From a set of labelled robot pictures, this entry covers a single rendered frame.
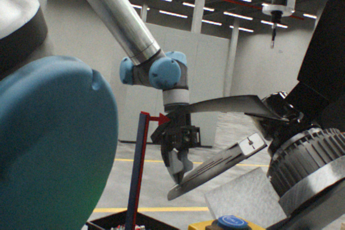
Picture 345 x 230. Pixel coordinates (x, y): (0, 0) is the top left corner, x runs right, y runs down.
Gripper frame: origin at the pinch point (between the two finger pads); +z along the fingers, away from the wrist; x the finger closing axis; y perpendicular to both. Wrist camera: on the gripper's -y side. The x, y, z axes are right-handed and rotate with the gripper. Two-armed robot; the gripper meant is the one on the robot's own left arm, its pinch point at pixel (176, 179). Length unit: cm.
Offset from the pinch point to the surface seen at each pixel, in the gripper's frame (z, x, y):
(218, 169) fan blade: -2.1, 3.3, 13.2
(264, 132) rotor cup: -10.7, 11.9, 22.0
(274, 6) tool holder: -39, 5, 34
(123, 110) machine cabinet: -111, 298, -493
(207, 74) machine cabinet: -179, 453, -424
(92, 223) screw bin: 9.2, -21.2, -8.6
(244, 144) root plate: -8.3, 12.1, 15.2
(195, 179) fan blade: 0.0, 0.4, 7.5
